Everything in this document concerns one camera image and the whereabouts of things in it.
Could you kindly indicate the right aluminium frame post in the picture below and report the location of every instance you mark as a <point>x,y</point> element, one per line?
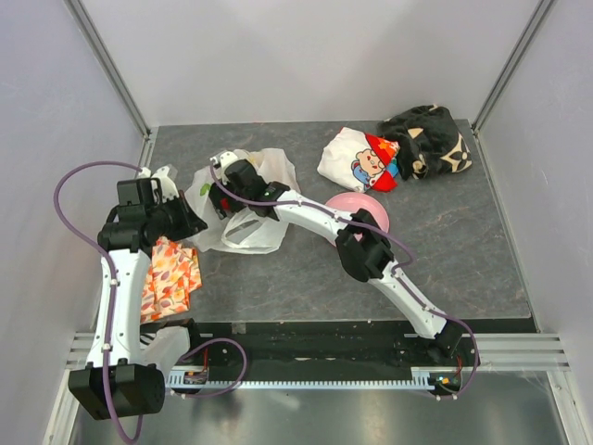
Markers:
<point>513,61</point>

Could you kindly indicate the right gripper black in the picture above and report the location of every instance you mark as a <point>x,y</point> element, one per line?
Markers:
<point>217,203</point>

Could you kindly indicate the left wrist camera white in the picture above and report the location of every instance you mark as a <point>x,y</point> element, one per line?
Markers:
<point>162,182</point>

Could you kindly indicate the orange floral cloth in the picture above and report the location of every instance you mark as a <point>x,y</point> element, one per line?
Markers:
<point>171,278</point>

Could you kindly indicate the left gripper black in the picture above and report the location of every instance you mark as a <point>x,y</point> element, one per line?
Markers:
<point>191,222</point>

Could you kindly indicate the grey slotted cable duct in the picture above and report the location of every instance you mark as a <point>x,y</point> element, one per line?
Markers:
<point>180,379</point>

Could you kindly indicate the left aluminium frame post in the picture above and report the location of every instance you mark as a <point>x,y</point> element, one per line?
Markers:
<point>93,38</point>

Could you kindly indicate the black beige patterned cloth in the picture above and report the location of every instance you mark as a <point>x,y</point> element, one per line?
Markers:
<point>430,142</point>

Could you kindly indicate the aluminium frame post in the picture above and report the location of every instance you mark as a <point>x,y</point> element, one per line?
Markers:
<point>513,61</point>
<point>93,38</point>

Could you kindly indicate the white cartoon print cloth bag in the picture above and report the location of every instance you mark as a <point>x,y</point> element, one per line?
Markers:
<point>360,162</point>

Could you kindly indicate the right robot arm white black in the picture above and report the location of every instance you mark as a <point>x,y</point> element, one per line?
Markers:
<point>364,250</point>

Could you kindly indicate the pink plate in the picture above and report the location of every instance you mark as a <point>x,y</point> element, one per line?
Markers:
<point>351,202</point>

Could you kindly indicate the white plastic bag fruit print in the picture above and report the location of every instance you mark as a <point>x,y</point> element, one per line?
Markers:
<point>243,232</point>

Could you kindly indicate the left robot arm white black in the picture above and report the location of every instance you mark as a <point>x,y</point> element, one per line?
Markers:
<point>123,377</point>

